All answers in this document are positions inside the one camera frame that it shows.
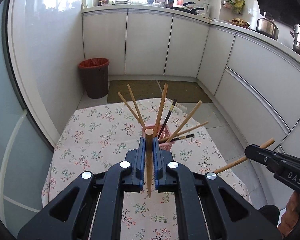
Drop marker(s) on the black frying pan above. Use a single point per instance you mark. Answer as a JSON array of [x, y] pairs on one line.
[[189, 7]]

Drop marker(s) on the brown trash bin red liner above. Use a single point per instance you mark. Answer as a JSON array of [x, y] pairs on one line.
[[94, 76]]

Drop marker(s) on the steel kettle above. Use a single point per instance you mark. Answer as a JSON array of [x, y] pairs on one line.
[[266, 26]]

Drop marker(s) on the left brown floor mat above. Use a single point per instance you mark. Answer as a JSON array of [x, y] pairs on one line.
[[142, 89]]

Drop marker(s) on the dark chopstick gold band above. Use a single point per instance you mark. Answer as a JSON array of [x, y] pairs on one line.
[[182, 137], [167, 118]]

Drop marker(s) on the brown floor mat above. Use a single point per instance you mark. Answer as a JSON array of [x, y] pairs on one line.
[[185, 92], [142, 89]]

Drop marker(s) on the plate of food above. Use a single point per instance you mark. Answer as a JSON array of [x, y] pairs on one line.
[[239, 22]]

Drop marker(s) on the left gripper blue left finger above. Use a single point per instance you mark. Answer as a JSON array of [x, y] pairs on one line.
[[140, 163]]

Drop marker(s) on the right brown floor mat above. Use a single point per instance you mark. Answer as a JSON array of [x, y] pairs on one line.
[[185, 92]]

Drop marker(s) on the bamboo chopstick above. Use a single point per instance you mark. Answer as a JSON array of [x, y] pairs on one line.
[[185, 121], [161, 106], [243, 159], [136, 107], [131, 110], [149, 159], [183, 132]]

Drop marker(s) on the pink perforated utensil holder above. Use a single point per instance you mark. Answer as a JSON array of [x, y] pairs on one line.
[[163, 137]]

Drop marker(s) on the person's right hand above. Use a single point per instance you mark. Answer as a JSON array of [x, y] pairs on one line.
[[290, 218]]

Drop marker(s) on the yellow green snack bag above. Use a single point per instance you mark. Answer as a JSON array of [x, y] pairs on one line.
[[239, 6]]

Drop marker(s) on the white kitchen cabinets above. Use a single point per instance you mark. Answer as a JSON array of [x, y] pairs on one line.
[[253, 80]]

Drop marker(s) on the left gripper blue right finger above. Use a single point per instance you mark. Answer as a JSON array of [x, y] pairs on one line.
[[159, 180]]

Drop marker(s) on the white electric kettle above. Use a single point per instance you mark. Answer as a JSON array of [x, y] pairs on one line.
[[206, 11]]

